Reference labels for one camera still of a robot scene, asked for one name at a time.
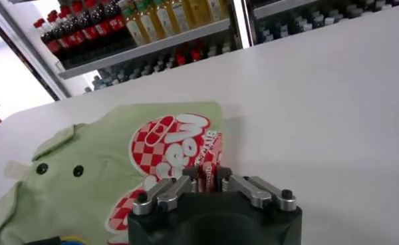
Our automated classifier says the light green polo shirt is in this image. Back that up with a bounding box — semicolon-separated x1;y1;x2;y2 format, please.
0;101;225;245

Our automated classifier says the small cola bottle red cap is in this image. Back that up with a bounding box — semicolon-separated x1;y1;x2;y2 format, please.
190;45;203;63
175;49;187;67

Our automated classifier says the grey metal shelf unit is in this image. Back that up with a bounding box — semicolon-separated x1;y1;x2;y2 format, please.
242;0;399;46
0;0;253;97

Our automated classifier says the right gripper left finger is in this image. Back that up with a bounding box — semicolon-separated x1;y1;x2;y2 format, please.
132;166;201;216

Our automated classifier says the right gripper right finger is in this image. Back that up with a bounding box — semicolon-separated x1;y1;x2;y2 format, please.
215;166;299;212

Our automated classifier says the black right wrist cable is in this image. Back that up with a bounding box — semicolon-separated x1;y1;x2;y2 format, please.
23;235;89;245

